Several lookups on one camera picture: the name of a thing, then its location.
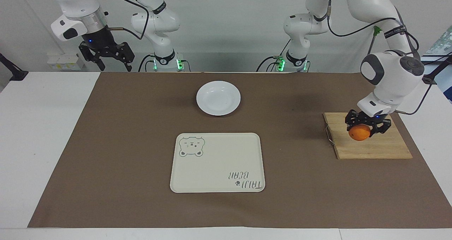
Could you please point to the white box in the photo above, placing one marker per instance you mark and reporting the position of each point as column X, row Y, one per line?
column 65, row 61

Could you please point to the white round plate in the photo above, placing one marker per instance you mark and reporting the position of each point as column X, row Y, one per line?
column 218, row 98

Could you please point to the wooden cutting board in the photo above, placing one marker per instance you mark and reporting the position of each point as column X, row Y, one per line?
column 381, row 146

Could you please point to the black stand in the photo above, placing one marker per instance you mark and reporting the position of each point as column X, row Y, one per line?
column 14, row 73
column 438, row 70

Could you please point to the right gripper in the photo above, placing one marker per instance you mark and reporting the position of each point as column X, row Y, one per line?
column 98, row 38

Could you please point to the cream tray with bear print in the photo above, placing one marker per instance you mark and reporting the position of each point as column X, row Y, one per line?
column 215, row 164

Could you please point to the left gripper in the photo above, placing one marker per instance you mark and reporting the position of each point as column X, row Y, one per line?
column 372, row 120

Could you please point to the orange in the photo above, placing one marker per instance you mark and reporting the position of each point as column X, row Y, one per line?
column 359, row 133

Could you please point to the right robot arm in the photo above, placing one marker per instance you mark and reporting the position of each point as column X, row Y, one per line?
column 81, row 6

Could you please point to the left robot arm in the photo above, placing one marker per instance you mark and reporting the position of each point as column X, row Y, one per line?
column 392, row 77

